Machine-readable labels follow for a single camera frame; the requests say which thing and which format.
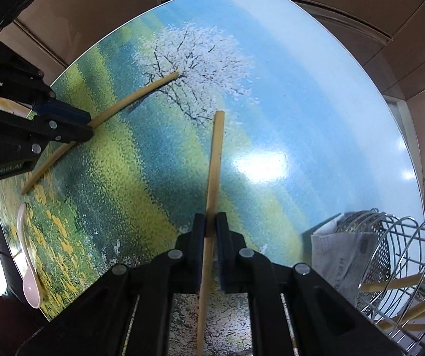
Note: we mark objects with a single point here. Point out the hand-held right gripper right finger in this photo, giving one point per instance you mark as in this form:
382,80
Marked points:
224,256

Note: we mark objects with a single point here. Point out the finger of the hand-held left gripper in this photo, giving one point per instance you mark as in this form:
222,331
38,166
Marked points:
71,133
64,111

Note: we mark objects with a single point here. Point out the pink plastic spoon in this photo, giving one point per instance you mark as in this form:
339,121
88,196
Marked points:
32,289

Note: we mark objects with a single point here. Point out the grey folded cloth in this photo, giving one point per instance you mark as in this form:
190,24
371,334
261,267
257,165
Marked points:
338,259

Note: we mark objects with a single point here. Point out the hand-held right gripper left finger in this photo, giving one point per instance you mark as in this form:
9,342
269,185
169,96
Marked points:
198,252

